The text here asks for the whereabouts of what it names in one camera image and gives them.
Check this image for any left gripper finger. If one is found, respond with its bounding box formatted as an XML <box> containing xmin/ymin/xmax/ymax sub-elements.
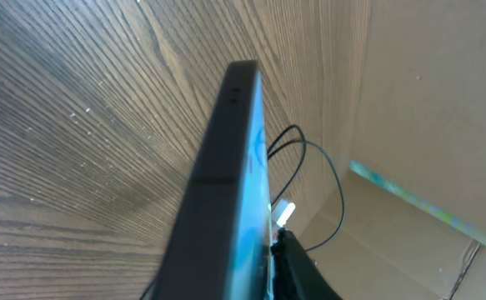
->
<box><xmin>271</xmin><ymin>228</ymin><xmax>342</xmax><ymax>300</ymax></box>

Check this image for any Samsung Galaxy smartphone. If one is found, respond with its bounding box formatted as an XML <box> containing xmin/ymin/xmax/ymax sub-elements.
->
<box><xmin>149</xmin><ymin>60</ymin><xmax>271</xmax><ymax>300</ymax></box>

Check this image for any black USB charging cable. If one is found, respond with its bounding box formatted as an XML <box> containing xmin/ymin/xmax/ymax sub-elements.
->
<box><xmin>266</xmin><ymin>124</ymin><xmax>346</xmax><ymax>253</ymax></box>

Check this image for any white power strip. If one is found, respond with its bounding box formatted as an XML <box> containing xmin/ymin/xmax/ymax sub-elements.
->
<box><xmin>272</xmin><ymin>198</ymin><xmax>296</xmax><ymax>228</ymax></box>

